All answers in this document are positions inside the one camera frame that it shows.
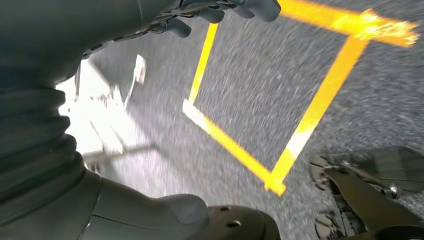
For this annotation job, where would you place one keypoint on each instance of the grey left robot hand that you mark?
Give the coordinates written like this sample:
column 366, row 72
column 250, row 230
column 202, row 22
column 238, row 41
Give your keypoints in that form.
column 66, row 26

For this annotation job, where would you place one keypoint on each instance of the yellow floor tape outline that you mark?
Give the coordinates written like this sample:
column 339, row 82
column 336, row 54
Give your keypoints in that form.
column 318, row 109

